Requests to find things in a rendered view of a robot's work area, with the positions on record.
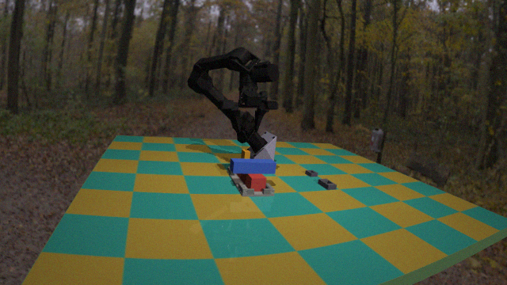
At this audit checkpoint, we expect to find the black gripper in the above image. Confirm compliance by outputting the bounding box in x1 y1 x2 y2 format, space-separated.
218 83 279 132

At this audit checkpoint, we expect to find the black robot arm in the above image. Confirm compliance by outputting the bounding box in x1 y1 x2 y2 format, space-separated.
188 47 280 153

